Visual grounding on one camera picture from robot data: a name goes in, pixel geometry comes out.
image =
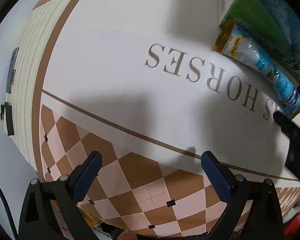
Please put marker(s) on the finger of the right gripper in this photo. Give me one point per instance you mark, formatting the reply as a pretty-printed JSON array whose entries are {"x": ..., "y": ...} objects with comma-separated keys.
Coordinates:
[{"x": 287, "y": 124}]

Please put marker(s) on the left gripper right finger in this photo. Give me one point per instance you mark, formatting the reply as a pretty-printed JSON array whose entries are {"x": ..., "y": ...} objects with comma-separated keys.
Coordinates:
[{"x": 230, "y": 188}]

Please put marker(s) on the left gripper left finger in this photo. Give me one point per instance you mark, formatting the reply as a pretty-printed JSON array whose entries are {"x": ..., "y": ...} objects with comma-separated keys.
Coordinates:
[{"x": 76, "y": 185}]

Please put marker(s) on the light blue snack packet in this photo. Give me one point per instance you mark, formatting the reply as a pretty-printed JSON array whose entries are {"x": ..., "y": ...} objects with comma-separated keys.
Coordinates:
[{"x": 235, "y": 42}]

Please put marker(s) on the person's hand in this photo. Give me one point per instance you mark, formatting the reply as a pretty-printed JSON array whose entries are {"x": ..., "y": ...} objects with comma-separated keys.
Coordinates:
[{"x": 127, "y": 235}]

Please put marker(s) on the black floor block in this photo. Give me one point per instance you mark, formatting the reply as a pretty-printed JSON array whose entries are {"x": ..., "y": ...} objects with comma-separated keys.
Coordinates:
[{"x": 6, "y": 115}]

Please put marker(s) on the blue cardboard storage box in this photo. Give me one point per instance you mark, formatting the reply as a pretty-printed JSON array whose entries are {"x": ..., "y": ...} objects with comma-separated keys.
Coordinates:
[{"x": 273, "y": 24}]

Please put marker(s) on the blue phone on floor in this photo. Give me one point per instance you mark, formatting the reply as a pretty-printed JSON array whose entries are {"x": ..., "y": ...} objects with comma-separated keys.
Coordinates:
[{"x": 11, "y": 70}]

